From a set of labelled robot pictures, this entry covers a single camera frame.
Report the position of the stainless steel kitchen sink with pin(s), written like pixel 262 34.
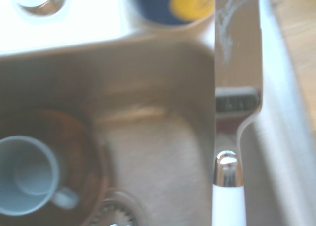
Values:
pixel 153 149

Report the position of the metal sink drain strainer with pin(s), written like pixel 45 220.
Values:
pixel 116 211

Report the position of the grey-blue ceramic mug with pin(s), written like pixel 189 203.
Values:
pixel 24 166

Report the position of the brown wooden bowl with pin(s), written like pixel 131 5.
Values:
pixel 81 149

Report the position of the blue and yellow round container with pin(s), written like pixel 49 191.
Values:
pixel 153 8

